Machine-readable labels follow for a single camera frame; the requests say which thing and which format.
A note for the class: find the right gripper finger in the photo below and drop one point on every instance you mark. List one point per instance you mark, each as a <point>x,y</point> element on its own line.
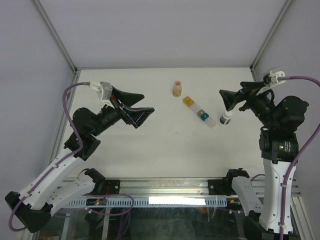
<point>231,98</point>
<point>251,86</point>

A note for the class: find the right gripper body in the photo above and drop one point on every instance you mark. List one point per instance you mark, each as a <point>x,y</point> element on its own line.
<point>261,104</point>

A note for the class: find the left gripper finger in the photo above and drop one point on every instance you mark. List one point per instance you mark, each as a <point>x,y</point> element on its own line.
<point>135,116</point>
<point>127,98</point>

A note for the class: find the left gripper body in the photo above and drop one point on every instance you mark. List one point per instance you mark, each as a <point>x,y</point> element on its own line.
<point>110,115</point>

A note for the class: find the weekly pill organizer strip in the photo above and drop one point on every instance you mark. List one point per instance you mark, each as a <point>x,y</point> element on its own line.
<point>202,114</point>

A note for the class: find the clear pill bottle yellow pills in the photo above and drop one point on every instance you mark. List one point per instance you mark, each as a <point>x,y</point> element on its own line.
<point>177,89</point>

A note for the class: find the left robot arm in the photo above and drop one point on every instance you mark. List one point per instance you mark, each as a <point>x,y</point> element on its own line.
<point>39,201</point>

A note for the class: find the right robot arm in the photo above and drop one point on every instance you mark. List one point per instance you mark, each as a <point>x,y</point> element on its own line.
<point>270,219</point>

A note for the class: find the white cap dark pill bottle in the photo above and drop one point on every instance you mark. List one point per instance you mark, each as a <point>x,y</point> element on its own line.
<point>226,118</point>

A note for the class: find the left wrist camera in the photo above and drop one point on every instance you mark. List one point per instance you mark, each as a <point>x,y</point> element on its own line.
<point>104,91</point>

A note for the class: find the slotted white cable duct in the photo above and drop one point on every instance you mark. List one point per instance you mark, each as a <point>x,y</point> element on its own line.
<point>146,202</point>

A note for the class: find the aluminium mounting rail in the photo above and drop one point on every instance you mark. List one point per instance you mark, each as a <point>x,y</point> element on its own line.
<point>146,187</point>

